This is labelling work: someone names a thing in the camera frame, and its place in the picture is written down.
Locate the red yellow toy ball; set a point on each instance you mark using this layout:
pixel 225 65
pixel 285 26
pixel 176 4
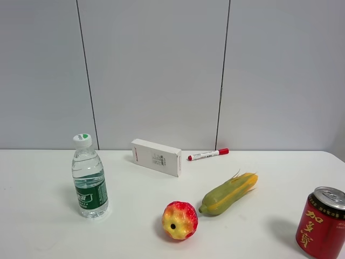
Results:
pixel 179 220

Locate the red and white marker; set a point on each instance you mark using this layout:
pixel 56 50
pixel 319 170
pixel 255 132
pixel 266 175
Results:
pixel 208 154

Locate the red drink can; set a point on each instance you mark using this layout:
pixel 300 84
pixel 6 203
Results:
pixel 321 229

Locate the white cardboard box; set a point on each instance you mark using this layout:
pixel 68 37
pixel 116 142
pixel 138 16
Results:
pixel 157 157

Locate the green yellow toy corn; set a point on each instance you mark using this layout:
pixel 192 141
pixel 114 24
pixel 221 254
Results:
pixel 218 200

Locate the clear plastic water bottle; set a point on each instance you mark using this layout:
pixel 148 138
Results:
pixel 89 178

